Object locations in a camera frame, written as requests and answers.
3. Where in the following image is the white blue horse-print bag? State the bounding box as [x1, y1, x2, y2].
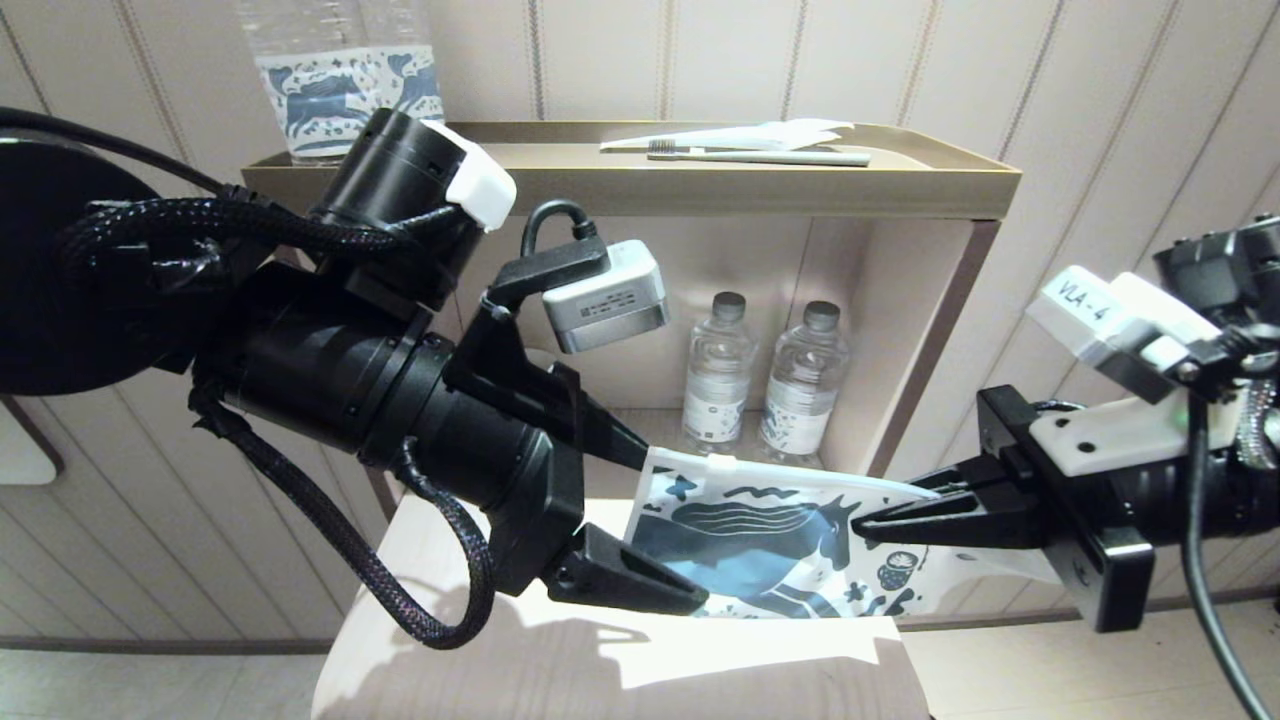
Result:
[622, 447, 1061, 619]

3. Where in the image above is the small clear water bottle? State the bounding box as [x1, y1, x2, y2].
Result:
[682, 292, 758, 456]
[760, 300, 851, 466]

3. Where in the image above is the beige open shelf cabinet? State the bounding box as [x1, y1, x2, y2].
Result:
[258, 215, 1001, 501]

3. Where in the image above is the grey toothbrush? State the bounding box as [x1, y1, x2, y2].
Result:
[648, 140, 871, 168]

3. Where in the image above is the white paper wrapper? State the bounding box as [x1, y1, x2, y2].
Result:
[600, 119, 856, 153]

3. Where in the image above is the large blue-label water bottle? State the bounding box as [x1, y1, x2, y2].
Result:
[365, 0, 446, 123]
[237, 0, 399, 167]

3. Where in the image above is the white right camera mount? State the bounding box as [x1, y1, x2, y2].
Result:
[1030, 395, 1251, 478]

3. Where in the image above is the smooth black right camera cable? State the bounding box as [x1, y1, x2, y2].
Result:
[1180, 395, 1280, 720]

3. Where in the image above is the smooth black camera cable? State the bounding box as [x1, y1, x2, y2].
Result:
[0, 105, 599, 259]
[1180, 395, 1280, 720]

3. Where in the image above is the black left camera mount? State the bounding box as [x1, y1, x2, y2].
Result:
[445, 245, 611, 451]

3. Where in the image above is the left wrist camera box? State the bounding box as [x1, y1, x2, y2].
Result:
[543, 240, 669, 354]

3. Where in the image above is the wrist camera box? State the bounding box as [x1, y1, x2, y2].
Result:
[1027, 265, 1221, 404]
[543, 240, 669, 354]

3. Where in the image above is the braided right arm cable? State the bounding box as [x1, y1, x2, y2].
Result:
[1238, 380, 1280, 471]

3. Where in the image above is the braided arm cable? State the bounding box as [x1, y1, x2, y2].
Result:
[60, 195, 496, 651]
[1238, 380, 1280, 471]

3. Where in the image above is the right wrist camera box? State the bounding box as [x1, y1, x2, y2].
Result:
[1027, 265, 1221, 404]

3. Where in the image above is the braided left arm cable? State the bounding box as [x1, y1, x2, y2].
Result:
[60, 195, 496, 651]

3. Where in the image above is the smooth black left camera cable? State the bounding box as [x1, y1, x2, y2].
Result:
[0, 105, 599, 259]

